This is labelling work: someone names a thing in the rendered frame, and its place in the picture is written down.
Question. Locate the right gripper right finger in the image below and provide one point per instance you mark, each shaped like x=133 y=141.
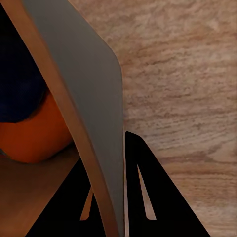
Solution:
x=175 y=218

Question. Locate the trash can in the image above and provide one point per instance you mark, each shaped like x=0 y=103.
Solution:
x=84 y=77

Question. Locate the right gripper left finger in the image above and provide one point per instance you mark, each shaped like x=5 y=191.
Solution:
x=61 y=216

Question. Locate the can of soda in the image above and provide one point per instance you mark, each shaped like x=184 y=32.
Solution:
x=22 y=86
x=42 y=135

